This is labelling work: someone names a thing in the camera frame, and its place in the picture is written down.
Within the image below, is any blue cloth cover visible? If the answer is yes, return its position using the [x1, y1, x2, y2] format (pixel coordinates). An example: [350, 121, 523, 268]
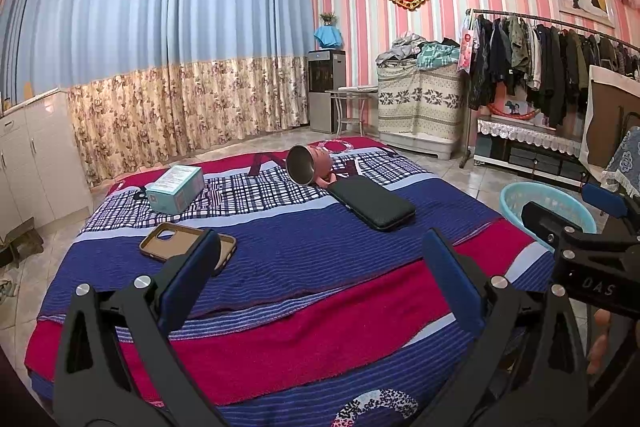
[313, 26, 345, 50]

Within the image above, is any grey clothes pile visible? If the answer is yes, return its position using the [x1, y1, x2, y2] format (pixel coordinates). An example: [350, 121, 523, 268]
[376, 32, 428, 68]

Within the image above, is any white framed brown board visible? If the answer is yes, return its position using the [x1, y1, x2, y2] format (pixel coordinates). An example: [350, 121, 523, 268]
[580, 64, 640, 185]

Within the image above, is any blue and floral curtain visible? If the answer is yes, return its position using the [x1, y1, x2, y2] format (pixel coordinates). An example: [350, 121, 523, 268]
[0, 0, 313, 188]

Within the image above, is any row of hanging clothes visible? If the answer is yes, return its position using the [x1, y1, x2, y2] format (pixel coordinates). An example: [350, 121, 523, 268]
[467, 14, 640, 128]

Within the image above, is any person's right hand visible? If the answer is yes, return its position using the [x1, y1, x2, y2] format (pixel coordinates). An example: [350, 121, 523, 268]
[586, 307, 613, 375]

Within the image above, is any white lace cloth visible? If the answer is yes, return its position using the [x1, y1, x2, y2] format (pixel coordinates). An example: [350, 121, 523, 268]
[476, 117, 588, 158]

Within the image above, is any teal plaid garment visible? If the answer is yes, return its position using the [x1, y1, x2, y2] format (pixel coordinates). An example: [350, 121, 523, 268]
[417, 43, 461, 70]

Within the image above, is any blue floral cloth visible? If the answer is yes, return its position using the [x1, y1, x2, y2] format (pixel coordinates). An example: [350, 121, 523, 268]
[600, 127, 640, 200]

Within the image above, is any small metal side table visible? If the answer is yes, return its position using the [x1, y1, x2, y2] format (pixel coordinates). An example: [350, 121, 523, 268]
[325, 86, 379, 135]

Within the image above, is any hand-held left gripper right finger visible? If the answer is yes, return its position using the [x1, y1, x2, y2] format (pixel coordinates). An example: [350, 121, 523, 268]
[420, 227, 591, 427]

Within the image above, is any low dark cabinet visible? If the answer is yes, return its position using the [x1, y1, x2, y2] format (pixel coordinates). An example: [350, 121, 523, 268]
[472, 137, 586, 182]

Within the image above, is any bed with striped cover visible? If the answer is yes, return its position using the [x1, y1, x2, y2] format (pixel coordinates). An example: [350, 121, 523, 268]
[24, 137, 556, 427]

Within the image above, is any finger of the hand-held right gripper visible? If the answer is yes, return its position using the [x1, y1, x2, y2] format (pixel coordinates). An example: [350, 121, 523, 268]
[581, 183, 630, 220]
[521, 201, 601, 258]

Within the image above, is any brown phone case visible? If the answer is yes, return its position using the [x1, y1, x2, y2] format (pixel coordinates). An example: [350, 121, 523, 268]
[139, 222, 237, 278]

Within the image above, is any white cabinet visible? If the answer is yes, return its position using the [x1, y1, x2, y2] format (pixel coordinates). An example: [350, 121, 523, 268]
[0, 89, 93, 240]

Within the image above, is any light blue plastic basket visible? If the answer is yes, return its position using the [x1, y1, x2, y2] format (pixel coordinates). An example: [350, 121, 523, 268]
[500, 181, 598, 253]

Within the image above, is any pink hanging bag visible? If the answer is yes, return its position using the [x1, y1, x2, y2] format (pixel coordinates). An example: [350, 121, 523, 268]
[456, 17, 478, 72]

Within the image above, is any patterned cloth covered appliance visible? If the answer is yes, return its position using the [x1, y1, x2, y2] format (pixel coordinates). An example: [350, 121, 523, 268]
[376, 63, 466, 160]

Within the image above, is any small wooden stool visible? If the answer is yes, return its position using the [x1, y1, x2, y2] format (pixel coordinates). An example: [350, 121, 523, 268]
[0, 219, 45, 268]

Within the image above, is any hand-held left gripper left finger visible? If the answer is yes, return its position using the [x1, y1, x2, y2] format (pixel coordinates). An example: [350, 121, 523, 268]
[52, 227, 223, 427]

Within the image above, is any grey water dispenser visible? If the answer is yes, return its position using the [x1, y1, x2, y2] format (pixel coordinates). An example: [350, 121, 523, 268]
[306, 49, 347, 134]

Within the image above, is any red curved ornament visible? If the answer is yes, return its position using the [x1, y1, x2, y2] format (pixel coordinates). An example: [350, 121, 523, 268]
[487, 102, 541, 122]

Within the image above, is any metal clothes rack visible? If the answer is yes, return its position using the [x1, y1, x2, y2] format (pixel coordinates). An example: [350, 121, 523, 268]
[459, 9, 640, 168]

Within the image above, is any black zip case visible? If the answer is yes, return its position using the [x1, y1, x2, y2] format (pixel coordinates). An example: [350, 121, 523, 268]
[327, 176, 416, 232]

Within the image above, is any teal cardboard box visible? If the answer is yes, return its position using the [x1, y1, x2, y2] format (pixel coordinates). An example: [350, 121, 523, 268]
[145, 164, 205, 215]

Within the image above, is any pink metal cup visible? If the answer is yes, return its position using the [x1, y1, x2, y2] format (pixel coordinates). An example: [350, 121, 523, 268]
[286, 144, 343, 186]

